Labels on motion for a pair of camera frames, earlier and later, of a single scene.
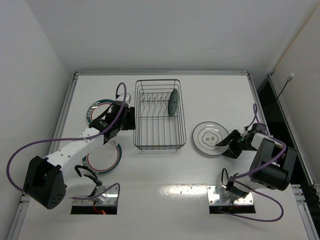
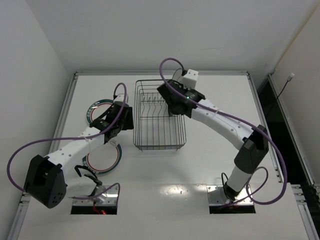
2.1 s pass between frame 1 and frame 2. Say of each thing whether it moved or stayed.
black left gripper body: stayed
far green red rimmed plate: stayed
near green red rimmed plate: stayed
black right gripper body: moved
